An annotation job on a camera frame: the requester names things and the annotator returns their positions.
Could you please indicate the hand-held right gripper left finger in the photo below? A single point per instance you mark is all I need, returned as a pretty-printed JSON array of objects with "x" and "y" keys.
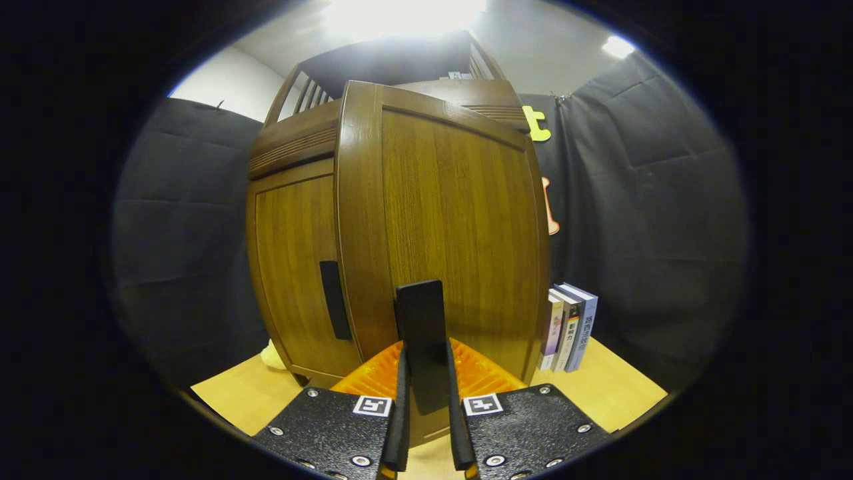
[{"x": 404, "y": 413}]

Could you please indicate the purple and white book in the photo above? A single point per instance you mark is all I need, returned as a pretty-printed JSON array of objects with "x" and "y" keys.
[{"x": 550, "y": 333}]

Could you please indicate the wooden double-door shoe cabinet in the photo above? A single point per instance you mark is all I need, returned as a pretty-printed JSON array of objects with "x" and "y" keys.
[{"x": 293, "y": 143}]

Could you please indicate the cream plush toy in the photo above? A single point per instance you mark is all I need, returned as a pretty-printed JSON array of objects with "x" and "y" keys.
[{"x": 273, "y": 356}]

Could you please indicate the large ceiling light panel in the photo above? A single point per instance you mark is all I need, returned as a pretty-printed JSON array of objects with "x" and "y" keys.
[{"x": 406, "y": 16}]

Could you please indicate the wooden cabinet door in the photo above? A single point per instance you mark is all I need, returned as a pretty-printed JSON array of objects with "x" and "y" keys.
[
  {"x": 293, "y": 266},
  {"x": 453, "y": 213}
]

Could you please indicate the small ceiling light panel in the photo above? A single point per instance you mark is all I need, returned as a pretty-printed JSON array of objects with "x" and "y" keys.
[{"x": 618, "y": 46}]

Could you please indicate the dark book with orange spine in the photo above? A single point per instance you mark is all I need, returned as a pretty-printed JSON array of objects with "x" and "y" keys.
[{"x": 568, "y": 333}]

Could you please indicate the black backdrop cloth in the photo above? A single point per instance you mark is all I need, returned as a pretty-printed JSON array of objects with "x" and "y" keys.
[{"x": 666, "y": 233}]

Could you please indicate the blue-grey book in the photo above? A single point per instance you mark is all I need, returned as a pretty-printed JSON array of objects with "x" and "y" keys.
[{"x": 585, "y": 326}]

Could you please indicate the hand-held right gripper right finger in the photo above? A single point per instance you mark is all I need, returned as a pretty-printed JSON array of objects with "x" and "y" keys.
[{"x": 455, "y": 413}]

